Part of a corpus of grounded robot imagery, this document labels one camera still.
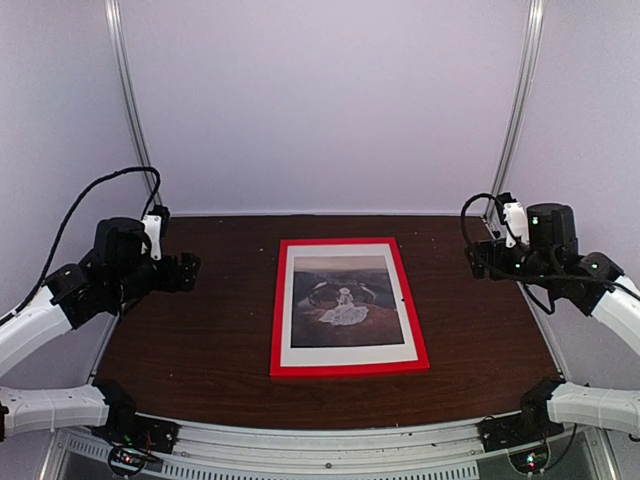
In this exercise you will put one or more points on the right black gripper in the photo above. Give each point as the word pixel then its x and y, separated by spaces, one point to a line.
pixel 494 246

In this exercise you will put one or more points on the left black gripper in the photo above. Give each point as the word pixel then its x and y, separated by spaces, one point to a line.
pixel 169 281

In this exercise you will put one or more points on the red wooden picture frame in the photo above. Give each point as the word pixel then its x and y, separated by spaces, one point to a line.
pixel 277 310

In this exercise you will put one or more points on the white photo mat board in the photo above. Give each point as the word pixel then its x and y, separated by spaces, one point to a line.
pixel 287 300

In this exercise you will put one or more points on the clear acrylic sheet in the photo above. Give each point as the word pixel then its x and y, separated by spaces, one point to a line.
pixel 350 305

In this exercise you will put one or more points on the canyon woman photo print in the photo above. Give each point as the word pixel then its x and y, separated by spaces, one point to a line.
pixel 343 301

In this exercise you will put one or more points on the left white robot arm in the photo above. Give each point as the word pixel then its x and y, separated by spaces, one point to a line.
pixel 58 307

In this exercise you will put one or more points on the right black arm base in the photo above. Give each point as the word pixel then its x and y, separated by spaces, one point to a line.
pixel 531 424

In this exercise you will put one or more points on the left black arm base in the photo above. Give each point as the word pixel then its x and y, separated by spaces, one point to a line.
pixel 140 425

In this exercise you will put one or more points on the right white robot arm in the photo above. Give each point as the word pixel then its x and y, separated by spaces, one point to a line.
pixel 590 314

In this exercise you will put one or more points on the left circuit board with leds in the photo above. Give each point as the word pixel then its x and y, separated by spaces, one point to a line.
pixel 123 461

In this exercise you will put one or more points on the circuit board with leds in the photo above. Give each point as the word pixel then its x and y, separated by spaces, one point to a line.
pixel 123 461
pixel 529 462

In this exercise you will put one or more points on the right circuit board with leds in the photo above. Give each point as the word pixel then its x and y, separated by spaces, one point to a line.
pixel 529 462

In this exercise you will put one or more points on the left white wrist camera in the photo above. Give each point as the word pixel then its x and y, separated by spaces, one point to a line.
pixel 155 224

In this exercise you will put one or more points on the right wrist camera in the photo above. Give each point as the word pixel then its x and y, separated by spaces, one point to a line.
pixel 513 216

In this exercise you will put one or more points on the left aluminium corner post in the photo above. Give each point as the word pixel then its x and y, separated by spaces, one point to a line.
pixel 117 37

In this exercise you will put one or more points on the front aluminium rail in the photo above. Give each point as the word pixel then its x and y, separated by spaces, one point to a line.
pixel 442 451

